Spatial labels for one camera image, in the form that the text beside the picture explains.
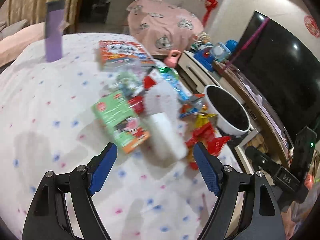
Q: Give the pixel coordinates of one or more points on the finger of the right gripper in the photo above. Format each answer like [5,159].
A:
[260,161]

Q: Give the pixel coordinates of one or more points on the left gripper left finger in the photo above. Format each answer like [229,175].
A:
[48,217]

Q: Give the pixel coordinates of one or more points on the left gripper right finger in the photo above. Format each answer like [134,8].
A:
[245,208]

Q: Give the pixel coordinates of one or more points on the white 1928 milk carton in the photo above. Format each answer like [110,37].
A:
[161,106]

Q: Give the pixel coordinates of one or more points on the white trash bin black liner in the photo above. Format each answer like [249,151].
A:
[232,117]

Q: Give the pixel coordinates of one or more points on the white TV cabinet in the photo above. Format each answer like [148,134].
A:
[266,131]

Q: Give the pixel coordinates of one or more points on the silver orange chip bag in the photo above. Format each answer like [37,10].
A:
[193,104]

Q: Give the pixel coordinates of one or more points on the black television screen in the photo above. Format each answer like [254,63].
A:
[284,71]

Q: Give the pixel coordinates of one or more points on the white floral tablecloth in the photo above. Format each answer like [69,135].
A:
[47,124]

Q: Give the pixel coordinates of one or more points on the blue ball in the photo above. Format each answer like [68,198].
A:
[231,45]

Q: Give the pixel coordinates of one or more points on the blue toy machine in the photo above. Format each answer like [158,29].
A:
[206,56]

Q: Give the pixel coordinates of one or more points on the green orange snack box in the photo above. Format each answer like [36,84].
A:
[121,121]

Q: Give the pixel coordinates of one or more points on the green foil snack bag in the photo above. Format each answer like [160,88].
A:
[168,74]

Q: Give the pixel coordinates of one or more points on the magenta stick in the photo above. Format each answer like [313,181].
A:
[247,43]

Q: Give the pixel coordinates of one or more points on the pink kettlebell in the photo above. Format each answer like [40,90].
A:
[172,58]

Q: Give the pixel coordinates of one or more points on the red snack wrapper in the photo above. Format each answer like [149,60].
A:
[136,103]

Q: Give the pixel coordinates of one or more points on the pink cloth covered furniture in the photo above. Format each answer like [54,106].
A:
[161,27]

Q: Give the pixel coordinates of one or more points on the pink sofa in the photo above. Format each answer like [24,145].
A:
[16,37]

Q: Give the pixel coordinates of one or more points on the orange children's book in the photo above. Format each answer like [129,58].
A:
[118,53]

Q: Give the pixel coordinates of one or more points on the purple tumbler bottle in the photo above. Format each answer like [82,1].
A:
[53,30]

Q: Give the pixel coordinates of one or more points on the beige curtain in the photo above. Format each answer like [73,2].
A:
[34,11]

